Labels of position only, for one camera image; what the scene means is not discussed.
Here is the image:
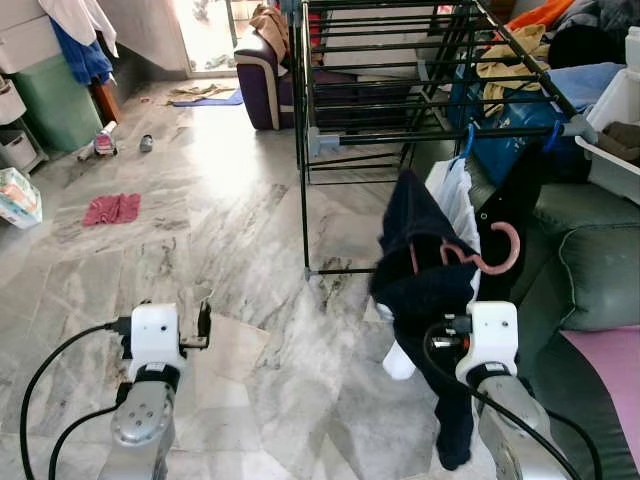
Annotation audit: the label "navy jersey shirt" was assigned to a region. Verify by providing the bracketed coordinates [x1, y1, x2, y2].
[368, 168, 501, 472]

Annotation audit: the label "pink plastic hanger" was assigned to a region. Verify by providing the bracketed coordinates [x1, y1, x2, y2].
[408, 221, 523, 278]

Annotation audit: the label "blue plastic hanger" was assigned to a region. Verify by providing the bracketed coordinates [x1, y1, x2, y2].
[543, 118, 567, 153]
[455, 122, 481, 169]

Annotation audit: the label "red floor cloth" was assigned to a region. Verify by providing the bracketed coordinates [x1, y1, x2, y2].
[81, 192, 142, 227]

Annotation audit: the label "black metal drying rack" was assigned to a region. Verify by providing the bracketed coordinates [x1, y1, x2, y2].
[293, 0, 603, 278]

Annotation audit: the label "black hanging garment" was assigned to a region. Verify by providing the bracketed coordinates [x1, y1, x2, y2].
[470, 145, 549, 306]

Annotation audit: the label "grey green leather sofa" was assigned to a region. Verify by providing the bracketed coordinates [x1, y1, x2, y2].
[517, 180, 640, 480]

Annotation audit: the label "pink sofa mat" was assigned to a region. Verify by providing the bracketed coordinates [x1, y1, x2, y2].
[563, 325, 640, 471]

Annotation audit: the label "blue fabric bag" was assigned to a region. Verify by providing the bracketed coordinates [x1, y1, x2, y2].
[450, 95, 591, 184]

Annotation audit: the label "printed tissue pack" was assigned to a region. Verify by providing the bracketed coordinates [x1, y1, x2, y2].
[0, 167, 44, 230]

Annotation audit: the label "blue door mat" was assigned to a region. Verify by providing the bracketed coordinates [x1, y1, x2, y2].
[163, 84, 245, 109]

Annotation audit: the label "purple armchair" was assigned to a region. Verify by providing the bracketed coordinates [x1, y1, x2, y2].
[233, 22, 313, 132]

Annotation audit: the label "brown folded clothes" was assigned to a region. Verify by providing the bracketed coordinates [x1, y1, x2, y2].
[598, 120, 640, 166]

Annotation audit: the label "green bin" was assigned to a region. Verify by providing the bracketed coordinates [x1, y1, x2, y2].
[10, 53, 103, 153]

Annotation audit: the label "mustard yellow cloth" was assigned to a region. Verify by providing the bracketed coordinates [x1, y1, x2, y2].
[476, 24, 553, 119]

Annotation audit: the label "blue hanging garment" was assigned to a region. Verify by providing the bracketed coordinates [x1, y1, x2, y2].
[50, 15, 117, 87]

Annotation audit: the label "light blue cloth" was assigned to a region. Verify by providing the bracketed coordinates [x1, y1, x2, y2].
[548, 62, 628, 113]

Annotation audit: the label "white plastic storage bin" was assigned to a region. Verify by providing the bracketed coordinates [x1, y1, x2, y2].
[573, 28, 640, 204]

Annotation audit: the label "brown draped cloth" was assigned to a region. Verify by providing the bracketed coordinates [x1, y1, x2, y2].
[250, 3, 291, 61]

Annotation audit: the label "white draped garment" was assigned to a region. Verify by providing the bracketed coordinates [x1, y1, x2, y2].
[38, 0, 121, 58]

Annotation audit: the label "dark clothes pile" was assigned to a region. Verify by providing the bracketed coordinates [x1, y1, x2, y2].
[548, 0, 640, 69]

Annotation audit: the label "orange cloth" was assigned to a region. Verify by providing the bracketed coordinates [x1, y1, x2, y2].
[508, 0, 579, 31]

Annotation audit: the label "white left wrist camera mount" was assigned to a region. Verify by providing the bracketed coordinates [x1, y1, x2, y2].
[127, 302, 187, 369]

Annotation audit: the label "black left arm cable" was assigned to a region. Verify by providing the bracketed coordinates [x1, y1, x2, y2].
[18, 318, 136, 480]
[48, 402, 126, 480]

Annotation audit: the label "brown wooden post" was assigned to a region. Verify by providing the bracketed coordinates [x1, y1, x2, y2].
[88, 78, 123, 126]

